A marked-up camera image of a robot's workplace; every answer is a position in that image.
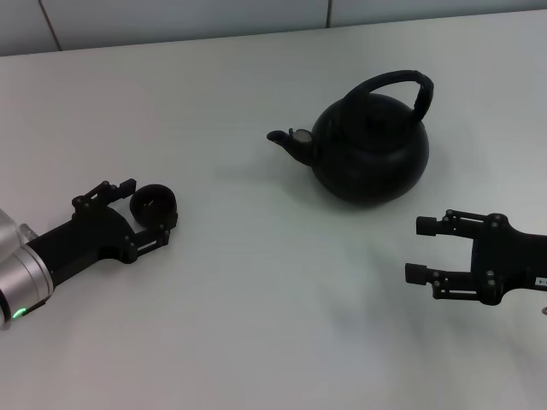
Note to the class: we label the small black teacup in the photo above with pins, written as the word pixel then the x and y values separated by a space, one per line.
pixel 154 207

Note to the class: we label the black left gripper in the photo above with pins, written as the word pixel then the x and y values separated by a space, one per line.
pixel 85 241

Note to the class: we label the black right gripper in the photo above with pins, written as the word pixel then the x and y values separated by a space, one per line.
pixel 513 260

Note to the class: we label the black round teapot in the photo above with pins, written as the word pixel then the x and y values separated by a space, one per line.
pixel 367 154

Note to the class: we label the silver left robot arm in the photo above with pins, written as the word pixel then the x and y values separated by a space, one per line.
pixel 23 273

